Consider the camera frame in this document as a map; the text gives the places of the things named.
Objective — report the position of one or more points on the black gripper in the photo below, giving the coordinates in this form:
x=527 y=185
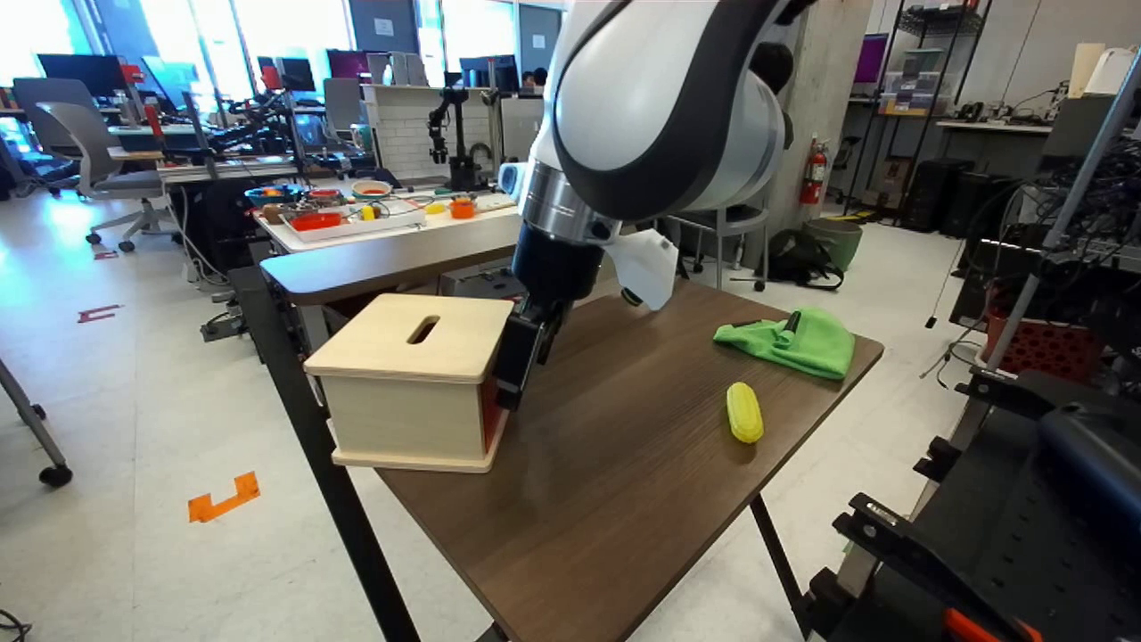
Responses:
x=556 y=278

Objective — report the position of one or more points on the red-fronted wooden drawer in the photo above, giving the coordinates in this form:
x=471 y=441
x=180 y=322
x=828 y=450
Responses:
x=494 y=419

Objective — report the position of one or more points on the small black robot arm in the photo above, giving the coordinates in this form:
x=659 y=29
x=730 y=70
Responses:
x=462 y=133

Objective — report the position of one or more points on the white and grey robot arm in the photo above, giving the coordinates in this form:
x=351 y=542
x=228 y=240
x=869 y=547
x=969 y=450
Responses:
x=652 y=108

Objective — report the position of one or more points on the wooden box with slot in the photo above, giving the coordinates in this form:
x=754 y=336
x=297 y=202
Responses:
x=401 y=383

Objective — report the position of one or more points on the yellow oblong toy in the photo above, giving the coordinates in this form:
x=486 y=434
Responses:
x=743 y=412

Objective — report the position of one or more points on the grey office chair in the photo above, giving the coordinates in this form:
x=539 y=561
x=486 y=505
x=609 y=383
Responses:
x=714 y=235

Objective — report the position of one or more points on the white tray with toys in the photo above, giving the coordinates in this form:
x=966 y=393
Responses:
x=307 y=216

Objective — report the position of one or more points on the black backpack on floor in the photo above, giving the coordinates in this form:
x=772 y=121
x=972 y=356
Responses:
x=801 y=257

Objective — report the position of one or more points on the green cloth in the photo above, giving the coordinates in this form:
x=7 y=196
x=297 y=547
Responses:
x=806 y=343

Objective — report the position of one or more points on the red fire extinguisher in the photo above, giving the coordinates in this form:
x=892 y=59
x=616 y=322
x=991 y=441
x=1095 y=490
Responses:
x=814 y=176

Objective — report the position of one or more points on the grey rolling chair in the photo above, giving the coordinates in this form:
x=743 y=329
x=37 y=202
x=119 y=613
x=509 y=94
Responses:
x=105 y=171

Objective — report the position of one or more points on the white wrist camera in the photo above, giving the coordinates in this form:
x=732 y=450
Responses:
x=648 y=264

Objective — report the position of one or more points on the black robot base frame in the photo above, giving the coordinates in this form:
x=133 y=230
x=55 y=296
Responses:
x=1029 y=534

